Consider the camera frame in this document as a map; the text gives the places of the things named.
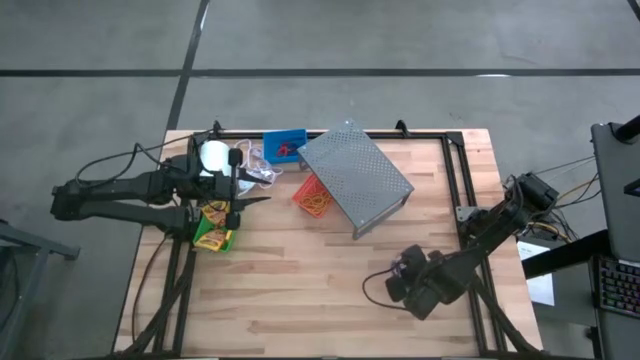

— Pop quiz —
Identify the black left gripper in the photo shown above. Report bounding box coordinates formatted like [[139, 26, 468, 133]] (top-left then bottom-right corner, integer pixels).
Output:
[[192, 148, 274, 214]]

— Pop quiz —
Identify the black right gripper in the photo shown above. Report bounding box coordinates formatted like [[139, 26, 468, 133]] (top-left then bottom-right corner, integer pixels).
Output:
[[384, 259, 466, 321]]

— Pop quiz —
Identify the blue plastic basket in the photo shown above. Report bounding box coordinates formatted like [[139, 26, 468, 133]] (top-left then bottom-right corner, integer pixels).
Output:
[[262, 128, 308, 165]]

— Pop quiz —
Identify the orange plastic basket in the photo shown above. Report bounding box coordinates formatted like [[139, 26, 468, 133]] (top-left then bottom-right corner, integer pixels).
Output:
[[292, 174, 334, 220]]

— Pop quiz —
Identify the green plastic basket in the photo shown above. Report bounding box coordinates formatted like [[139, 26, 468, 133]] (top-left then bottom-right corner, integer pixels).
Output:
[[192, 199, 236, 254]]

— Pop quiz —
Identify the grey perforated metal riser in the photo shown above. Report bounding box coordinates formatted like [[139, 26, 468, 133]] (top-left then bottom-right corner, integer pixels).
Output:
[[297, 118, 415, 240]]

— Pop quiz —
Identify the white cylindrical desk lamp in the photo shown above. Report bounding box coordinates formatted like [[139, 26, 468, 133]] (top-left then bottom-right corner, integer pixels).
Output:
[[198, 139, 241, 179]]

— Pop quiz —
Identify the black desk bar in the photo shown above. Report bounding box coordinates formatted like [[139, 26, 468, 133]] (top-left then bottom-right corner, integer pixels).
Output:
[[522, 228, 611, 280]]

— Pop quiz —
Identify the white paper sheet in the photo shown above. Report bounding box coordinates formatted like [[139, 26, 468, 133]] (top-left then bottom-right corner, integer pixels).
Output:
[[517, 239, 556, 307]]

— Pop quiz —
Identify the backlit keyboard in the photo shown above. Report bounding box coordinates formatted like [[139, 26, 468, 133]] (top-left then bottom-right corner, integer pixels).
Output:
[[593, 254, 640, 319]]

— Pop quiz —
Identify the grey metal cart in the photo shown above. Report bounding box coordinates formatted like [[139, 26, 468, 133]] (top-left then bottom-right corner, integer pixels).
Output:
[[0, 219, 81, 360]]

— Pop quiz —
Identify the black stand pole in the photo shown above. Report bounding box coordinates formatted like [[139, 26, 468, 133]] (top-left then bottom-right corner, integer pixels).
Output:
[[612, 114, 640, 144]]

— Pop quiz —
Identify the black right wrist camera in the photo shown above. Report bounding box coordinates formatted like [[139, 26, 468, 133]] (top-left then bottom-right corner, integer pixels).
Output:
[[402, 243, 429, 271]]

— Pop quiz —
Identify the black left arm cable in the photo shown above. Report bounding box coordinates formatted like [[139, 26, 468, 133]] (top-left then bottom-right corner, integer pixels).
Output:
[[74, 130, 216, 184]]

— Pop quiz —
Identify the black aluminium table frame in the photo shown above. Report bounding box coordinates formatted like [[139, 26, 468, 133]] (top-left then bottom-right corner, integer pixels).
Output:
[[112, 128, 544, 359]]

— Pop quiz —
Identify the yellow cable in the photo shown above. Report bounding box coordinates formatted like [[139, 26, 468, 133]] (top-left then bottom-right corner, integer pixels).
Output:
[[544, 177, 601, 241]]

